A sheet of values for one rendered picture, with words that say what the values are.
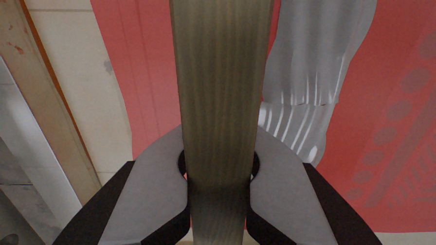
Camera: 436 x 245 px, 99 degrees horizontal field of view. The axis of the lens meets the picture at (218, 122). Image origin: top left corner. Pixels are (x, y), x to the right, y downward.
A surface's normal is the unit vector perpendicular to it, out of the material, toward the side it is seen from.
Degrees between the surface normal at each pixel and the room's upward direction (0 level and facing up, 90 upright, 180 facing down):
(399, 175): 0
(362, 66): 0
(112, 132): 0
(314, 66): 32
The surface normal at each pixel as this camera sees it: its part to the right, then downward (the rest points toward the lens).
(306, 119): -0.49, 0.38
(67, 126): 1.00, 0.01
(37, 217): -0.01, 0.49
